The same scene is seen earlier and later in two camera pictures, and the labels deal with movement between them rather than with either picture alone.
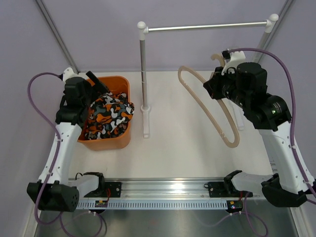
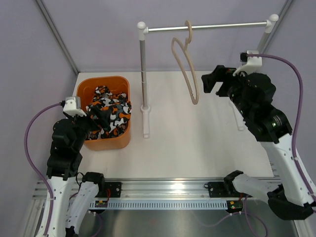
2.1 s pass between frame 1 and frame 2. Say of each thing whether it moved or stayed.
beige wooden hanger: moved
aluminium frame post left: stayed
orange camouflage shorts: stayed
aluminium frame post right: stayed
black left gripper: moved
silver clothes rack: stayed
